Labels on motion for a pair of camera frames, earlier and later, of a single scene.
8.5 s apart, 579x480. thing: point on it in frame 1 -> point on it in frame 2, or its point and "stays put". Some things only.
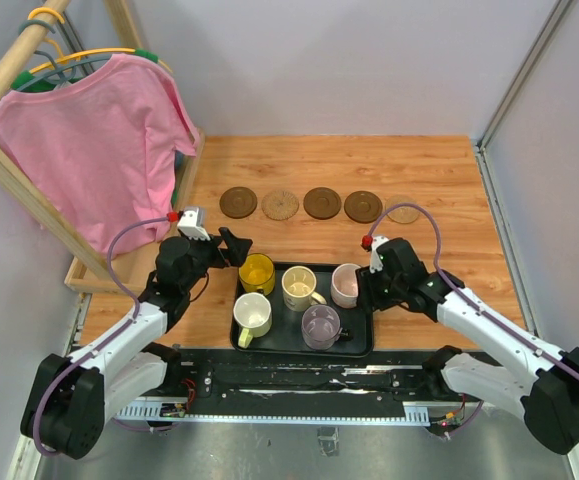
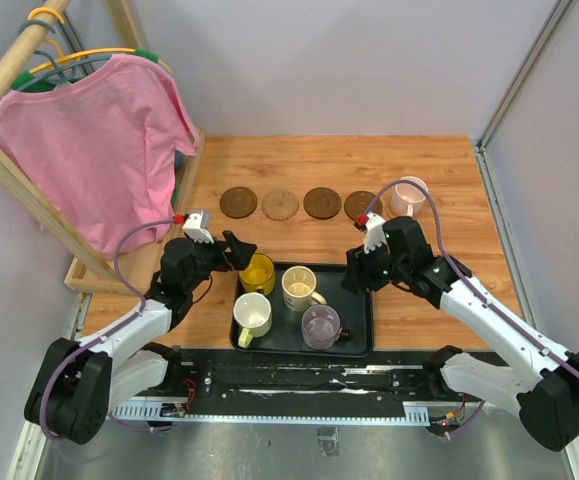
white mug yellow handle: [252, 316] stays put
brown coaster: [322, 203] stays put
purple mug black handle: [320, 328] stays put
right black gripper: [367, 296] -> [358, 270]
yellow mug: [257, 274] stays put
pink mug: [345, 285] -> [408, 199]
